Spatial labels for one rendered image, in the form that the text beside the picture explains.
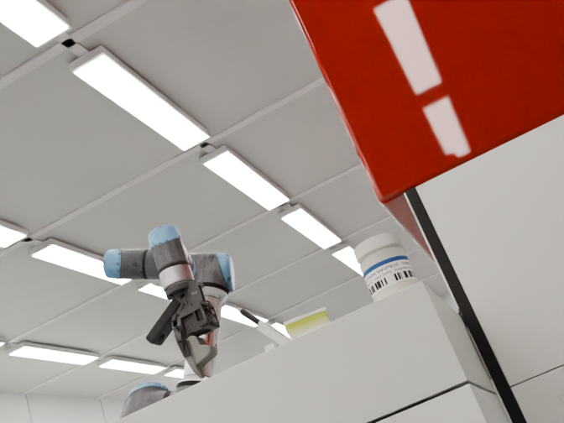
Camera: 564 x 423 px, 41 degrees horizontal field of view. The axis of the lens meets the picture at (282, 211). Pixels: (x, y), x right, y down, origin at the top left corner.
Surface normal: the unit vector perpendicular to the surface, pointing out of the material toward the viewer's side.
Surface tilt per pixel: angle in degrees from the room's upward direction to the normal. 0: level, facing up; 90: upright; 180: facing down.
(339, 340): 90
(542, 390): 90
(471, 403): 90
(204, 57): 180
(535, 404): 90
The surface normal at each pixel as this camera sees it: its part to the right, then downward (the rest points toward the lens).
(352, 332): -0.36, -0.26
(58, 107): 0.33, 0.86
